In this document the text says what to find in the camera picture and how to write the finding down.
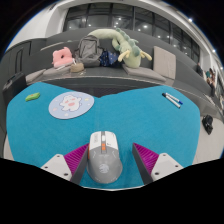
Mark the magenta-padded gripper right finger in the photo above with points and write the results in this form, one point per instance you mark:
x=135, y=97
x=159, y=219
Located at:
x=146, y=159

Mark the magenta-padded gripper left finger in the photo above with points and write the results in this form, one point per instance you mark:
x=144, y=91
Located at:
x=76, y=160

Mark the grey white orange computer mouse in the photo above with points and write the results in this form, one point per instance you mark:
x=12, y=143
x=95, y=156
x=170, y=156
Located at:
x=104, y=160

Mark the round light blue mouse pad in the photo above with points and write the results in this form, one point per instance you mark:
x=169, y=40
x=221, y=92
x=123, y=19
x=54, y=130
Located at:
x=70, y=105

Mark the white marker with black cap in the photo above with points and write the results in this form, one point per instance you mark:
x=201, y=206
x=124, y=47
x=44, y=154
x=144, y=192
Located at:
x=171, y=100

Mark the black bag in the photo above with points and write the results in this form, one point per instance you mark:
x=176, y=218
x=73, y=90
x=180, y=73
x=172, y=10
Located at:
x=207, y=124

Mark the small green eraser block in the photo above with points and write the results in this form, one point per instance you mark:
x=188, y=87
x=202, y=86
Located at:
x=32, y=97

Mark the flat grey seat cushion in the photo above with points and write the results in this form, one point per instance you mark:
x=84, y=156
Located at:
x=35, y=76
x=143, y=73
x=55, y=74

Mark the tan woven pouch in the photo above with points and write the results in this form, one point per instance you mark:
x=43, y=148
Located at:
x=77, y=67

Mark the black suitcase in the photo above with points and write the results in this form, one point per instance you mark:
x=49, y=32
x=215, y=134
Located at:
x=13, y=88

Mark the upright grey seat cushion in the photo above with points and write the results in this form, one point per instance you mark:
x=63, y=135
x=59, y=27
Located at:
x=164, y=62

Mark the person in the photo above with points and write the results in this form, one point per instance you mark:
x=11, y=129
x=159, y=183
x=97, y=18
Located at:
x=199, y=69
x=211, y=80

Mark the pink plush cushion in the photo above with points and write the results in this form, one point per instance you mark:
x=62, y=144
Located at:
x=62, y=58

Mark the long green plush dragon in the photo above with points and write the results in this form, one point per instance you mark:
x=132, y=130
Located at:
x=131, y=55

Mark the navy star-print bag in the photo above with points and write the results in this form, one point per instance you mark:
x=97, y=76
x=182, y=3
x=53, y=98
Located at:
x=108, y=58

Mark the grey backpack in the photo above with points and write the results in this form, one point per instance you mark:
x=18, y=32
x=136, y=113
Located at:
x=88, y=50

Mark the dark glass window front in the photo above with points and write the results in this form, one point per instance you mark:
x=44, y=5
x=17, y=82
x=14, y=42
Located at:
x=100, y=20

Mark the ceiling lights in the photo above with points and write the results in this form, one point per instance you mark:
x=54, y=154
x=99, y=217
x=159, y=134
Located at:
x=190, y=20

